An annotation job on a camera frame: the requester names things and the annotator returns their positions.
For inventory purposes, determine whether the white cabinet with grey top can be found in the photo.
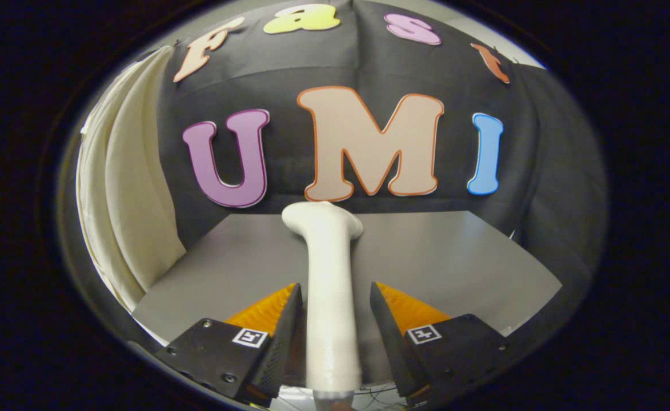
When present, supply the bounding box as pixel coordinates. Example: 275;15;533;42
132;211;564;394

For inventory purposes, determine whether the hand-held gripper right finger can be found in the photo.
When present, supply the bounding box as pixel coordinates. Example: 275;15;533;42
369;281;518;409

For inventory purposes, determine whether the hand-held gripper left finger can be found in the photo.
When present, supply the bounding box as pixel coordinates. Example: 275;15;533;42
153;283;304;407

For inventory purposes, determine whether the cream button-up shirt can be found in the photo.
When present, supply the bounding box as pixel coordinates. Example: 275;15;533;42
77;46;187;312

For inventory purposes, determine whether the white garment steamer head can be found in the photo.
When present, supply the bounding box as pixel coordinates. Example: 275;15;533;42
282;201;364;394

